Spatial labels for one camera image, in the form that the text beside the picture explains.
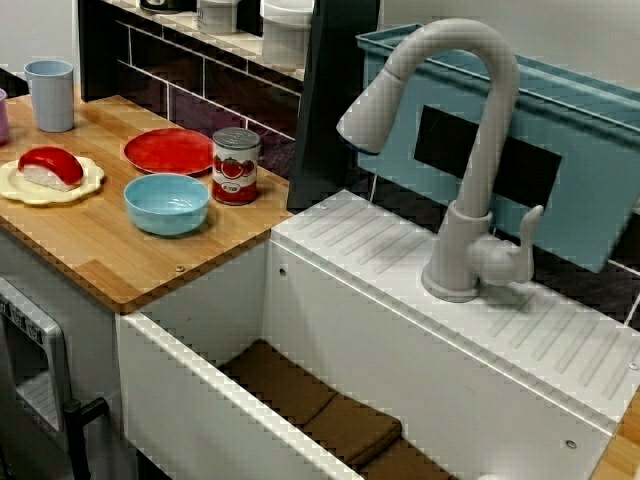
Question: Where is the light blue bowl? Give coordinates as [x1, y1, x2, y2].
[123, 173, 210, 237]

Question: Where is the red tuna sushi toy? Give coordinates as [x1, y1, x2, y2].
[17, 146, 85, 192]

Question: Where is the tomato soup can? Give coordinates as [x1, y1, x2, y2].
[211, 126, 262, 207]

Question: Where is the black upright panel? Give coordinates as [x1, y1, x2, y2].
[286, 0, 381, 211]

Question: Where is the white sink basin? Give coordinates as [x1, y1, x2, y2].
[115, 188, 640, 480]

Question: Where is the grey faucet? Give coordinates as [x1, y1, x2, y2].
[335, 18, 545, 304]

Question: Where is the red plate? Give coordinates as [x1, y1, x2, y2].
[123, 127, 217, 177]

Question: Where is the plain white canister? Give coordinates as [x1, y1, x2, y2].
[260, 0, 315, 69]

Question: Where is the black rectangular label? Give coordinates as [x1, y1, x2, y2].
[413, 103, 563, 209]

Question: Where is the cream scalloped plate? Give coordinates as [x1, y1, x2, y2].
[0, 154, 107, 206]

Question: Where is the white canister with print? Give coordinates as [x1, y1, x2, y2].
[195, 0, 242, 35]

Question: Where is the teal plastic bin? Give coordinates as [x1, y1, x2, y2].
[355, 23, 640, 275]

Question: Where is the black jar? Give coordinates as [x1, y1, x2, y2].
[139, 0, 186, 14]

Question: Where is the light blue cup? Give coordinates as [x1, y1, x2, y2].
[23, 59, 76, 134]

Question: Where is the grey toy dishwasher panel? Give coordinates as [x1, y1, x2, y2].
[0, 277, 67, 441]

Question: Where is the black cabinet handle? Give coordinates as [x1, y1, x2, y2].
[62, 397, 109, 480]

